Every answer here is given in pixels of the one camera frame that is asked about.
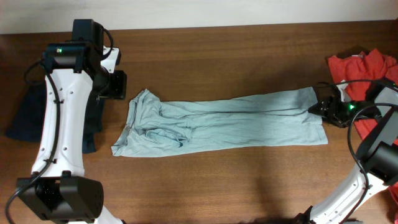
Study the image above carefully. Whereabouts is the light blue t-shirt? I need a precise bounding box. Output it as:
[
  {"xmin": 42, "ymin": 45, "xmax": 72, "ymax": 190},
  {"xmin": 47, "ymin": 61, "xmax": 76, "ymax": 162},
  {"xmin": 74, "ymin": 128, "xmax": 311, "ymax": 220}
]
[{"xmin": 111, "ymin": 87, "xmax": 328, "ymax": 157}]

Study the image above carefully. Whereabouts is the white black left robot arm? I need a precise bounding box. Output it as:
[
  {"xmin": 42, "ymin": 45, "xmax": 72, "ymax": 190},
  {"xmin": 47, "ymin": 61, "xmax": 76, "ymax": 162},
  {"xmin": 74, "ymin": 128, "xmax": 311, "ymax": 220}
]
[{"xmin": 14, "ymin": 19, "xmax": 127, "ymax": 223}]

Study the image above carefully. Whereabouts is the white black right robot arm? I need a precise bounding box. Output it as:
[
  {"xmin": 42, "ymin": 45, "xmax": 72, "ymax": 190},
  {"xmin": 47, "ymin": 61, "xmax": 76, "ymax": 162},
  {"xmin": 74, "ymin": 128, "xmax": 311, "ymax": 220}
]
[{"xmin": 293, "ymin": 78, "xmax": 397, "ymax": 224}]

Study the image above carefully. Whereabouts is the red garment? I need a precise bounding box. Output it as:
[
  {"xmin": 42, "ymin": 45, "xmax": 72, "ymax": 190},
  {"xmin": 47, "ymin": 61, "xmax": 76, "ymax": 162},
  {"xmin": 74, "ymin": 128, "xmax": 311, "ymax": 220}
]
[{"xmin": 327, "ymin": 48, "xmax": 398, "ymax": 215}]

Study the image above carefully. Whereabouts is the dark navy folded garment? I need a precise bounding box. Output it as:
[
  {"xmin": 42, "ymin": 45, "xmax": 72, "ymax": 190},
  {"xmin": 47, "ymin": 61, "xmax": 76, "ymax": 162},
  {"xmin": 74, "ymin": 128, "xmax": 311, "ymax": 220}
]
[{"xmin": 5, "ymin": 83, "xmax": 104, "ymax": 154}]

